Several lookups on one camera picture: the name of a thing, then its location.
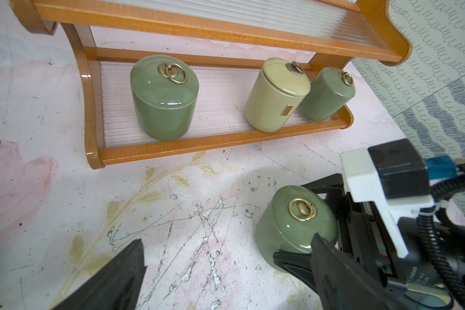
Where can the yellow canister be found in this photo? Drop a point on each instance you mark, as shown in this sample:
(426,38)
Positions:
(279,89)

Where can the wooden three-tier shelf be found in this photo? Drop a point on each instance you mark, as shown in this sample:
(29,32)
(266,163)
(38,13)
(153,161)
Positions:
(334,31)

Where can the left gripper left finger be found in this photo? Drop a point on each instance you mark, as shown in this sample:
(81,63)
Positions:
(115,286)

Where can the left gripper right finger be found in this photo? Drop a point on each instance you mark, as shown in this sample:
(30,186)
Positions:
(341,284)

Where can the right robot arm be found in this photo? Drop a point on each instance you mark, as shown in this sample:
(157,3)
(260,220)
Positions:
(434,270)

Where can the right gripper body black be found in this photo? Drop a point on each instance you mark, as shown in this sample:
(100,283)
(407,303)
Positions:
(361,238)

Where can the green canister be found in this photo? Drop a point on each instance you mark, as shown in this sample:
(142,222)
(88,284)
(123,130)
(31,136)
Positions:
(164,91)
(291,220)
(332,89)

